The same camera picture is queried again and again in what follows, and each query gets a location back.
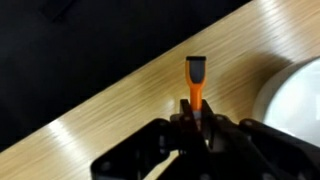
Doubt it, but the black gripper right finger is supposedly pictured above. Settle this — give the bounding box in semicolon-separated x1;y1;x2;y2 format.
200;98;217;135

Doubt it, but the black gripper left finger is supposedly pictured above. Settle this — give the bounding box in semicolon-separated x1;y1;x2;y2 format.
179;98;201;135

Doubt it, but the orange and white pen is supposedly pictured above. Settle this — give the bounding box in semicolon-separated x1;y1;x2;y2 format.
185;55;208;122

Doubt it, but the small white bowl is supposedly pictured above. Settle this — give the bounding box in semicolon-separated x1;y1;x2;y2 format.
251;55;320;148

